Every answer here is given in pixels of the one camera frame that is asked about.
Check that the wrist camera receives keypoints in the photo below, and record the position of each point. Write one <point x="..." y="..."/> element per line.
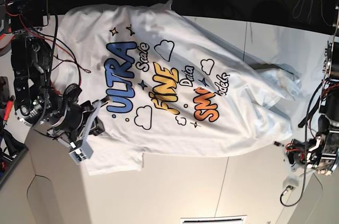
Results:
<point x="80" y="151"/>
<point x="290" y="183"/>

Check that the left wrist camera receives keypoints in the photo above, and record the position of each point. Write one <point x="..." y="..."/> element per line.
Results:
<point x="290" y="183"/>

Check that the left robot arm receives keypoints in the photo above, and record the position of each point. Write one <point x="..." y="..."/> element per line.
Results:
<point x="321" y="152"/>

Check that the orange handled tool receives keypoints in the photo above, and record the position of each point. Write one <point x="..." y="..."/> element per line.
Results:
<point x="8" y="108"/>

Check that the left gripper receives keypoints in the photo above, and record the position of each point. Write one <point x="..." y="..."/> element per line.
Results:
<point x="293" y="158"/>

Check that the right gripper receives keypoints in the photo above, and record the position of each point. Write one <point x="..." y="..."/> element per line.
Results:
<point x="73" y="124"/>

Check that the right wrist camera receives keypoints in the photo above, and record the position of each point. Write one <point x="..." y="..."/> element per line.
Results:
<point x="80" y="151"/>

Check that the white vent grille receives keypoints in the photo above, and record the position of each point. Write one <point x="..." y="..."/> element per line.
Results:
<point x="215" y="220"/>

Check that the white printed t-shirt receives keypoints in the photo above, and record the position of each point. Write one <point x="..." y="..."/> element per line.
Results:
<point x="173" y="90"/>

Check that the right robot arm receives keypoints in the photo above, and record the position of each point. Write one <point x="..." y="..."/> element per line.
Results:
<point x="35" y="100"/>

